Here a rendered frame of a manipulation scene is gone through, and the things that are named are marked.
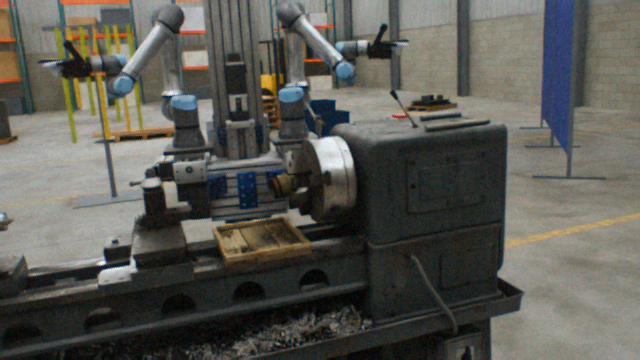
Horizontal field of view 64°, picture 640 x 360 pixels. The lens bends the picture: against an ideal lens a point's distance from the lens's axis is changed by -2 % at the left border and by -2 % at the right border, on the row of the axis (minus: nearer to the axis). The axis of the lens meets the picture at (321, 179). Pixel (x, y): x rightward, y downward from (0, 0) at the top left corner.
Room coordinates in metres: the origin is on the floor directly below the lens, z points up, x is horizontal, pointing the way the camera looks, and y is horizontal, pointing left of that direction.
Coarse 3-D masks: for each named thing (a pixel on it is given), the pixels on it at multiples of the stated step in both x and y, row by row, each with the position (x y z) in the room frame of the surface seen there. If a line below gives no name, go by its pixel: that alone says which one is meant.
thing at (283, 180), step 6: (270, 180) 1.83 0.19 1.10; (276, 180) 1.83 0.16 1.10; (282, 180) 1.82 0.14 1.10; (288, 180) 1.82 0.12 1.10; (270, 186) 1.86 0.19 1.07; (276, 186) 1.81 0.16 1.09; (282, 186) 1.81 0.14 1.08; (288, 186) 1.82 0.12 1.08; (276, 192) 1.81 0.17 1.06; (282, 192) 1.82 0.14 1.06; (288, 192) 1.82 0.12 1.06; (276, 198) 1.83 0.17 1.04
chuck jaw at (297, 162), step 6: (294, 150) 1.95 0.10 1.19; (300, 150) 1.96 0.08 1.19; (294, 156) 1.93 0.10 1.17; (300, 156) 1.94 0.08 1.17; (294, 162) 1.91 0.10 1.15; (300, 162) 1.92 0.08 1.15; (288, 168) 1.89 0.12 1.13; (294, 168) 1.89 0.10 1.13; (300, 168) 1.90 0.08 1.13; (306, 168) 1.90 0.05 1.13; (288, 174) 1.88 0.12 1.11; (294, 174) 1.89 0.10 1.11; (300, 174) 1.90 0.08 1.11; (306, 174) 1.91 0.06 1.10
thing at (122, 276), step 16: (112, 240) 1.79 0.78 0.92; (128, 240) 1.82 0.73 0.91; (112, 256) 1.75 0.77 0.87; (112, 272) 1.53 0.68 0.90; (128, 272) 1.53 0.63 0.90; (144, 272) 1.48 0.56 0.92; (160, 272) 1.49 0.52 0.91; (176, 272) 1.51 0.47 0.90; (192, 272) 1.52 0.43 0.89; (112, 288) 1.45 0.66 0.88; (128, 288) 1.46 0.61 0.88; (144, 288) 1.48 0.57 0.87
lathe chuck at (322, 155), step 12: (312, 144) 1.84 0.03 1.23; (324, 144) 1.84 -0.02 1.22; (336, 144) 1.85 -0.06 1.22; (312, 156) 1.84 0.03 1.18; (324, 156) 1.79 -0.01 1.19; (336, 156) 1.80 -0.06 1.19; (312, 168) 1.85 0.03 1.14; (324, 168) 1.76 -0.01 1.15; (336, 168) 1.77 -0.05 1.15; (336, 180) 1.76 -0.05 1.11; (312, 192) 1.87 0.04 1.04; (324, 192) 1.74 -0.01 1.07; (336, 192) 1.75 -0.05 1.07; (312, 204) 1.88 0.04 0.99; (324, 204) 1.75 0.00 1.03; (336, 204) 1.77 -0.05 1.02; (312, 216) 1.89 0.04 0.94; (324, 216) 1.78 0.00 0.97; (336, 216) 1.81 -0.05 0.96
